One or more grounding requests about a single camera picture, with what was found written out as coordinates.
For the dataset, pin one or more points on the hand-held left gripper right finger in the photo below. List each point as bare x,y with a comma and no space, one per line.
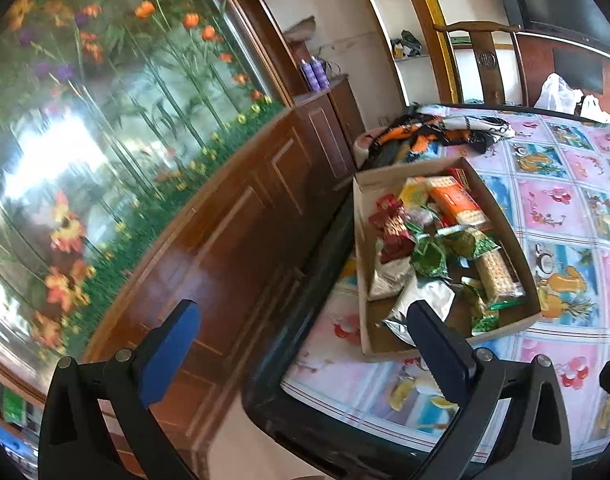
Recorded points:
440,355

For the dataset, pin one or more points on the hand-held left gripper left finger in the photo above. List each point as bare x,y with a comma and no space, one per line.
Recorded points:
170,355

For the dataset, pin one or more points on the silver foil snack packet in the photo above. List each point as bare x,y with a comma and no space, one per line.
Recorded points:
390,280
425,305

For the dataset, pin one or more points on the cardboard box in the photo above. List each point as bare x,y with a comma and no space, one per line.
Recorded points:
380,317

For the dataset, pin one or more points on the green-edged cracker packet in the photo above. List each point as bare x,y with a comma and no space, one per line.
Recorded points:
495,275

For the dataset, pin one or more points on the pile of small mixed sweets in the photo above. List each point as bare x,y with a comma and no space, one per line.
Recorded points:
427,255

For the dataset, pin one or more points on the orange cracker packet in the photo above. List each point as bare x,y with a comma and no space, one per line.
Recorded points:
455,200

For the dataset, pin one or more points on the yellow cracker packet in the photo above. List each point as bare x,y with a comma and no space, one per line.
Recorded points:
414,192

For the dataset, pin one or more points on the small red snack packet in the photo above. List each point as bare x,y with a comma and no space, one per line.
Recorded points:
457,175

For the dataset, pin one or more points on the floral printed tablecloth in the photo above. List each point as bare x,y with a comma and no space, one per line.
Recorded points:
560,200

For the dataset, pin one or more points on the round pink container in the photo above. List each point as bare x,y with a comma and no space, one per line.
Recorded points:
360,147

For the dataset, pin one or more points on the orange and black cloth bag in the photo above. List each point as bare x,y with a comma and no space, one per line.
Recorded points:
425,132

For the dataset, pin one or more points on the flower mural panel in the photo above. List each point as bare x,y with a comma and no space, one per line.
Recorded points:
85,135

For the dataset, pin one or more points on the wooden side cabinet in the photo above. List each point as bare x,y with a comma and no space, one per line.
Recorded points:
330,125

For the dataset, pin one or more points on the white plastic bag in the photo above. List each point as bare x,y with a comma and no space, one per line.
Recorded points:
555,92
592,107

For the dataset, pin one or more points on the wooden chair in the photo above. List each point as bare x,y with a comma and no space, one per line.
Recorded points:
487,60

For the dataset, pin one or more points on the small dark clutter heap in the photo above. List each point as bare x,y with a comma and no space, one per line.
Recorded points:
407,45

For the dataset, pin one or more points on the red-brown television cabinet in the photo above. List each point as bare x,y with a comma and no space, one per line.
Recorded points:
535,55

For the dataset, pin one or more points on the brown cardboard piece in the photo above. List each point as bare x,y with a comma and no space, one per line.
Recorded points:
302,27

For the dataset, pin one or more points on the long wooden wall cabinet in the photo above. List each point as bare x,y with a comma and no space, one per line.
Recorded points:
210,240

